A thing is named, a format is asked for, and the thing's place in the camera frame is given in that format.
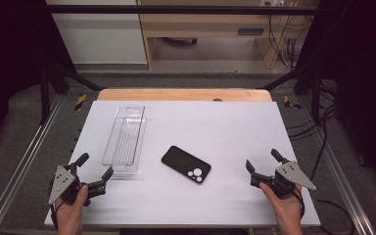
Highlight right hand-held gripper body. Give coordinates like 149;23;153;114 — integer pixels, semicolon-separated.
267;161;317;199

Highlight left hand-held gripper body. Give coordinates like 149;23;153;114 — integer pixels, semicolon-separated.
47;163;91;208

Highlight clear plastic packaging box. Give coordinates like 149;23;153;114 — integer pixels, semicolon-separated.
101;104;148;179

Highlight black phone case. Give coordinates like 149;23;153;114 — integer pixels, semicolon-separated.
161;145;212;184

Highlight person's left hand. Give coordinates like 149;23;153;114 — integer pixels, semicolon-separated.
54;184;90;235

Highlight person's right hand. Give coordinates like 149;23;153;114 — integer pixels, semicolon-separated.
258;181;305;235

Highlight yellow black floor tape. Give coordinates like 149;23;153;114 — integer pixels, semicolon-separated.
73;94;88;112
283;95;303;111

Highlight light wooden table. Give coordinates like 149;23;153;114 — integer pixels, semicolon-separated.
97;87;273;103

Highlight black curtain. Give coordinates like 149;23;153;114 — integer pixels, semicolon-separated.
0;0;76;160
295;0;376;192

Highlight white cabinet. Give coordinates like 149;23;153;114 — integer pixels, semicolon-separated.
45;0;148;66

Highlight light wooden desk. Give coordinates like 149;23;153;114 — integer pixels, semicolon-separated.
136;0;319;71

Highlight white power strip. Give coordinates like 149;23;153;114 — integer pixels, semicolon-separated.
259;0;287;8

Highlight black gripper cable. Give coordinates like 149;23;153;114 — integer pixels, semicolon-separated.
48;195;60;230
293;184;306;220

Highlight aluminium floor rail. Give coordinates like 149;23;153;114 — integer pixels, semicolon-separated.
0;94;65;235
298;94;376;235

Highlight black floor cables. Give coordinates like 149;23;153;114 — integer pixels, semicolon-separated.
287;81;356;235

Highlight black frame strut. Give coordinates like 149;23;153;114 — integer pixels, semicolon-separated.
258;62;324;125
39;60;106;125

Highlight hanging cable bundle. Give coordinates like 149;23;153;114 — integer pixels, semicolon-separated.
267;13;311;71

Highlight black horizontal frame bar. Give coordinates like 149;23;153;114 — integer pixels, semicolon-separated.
23;4;341;16

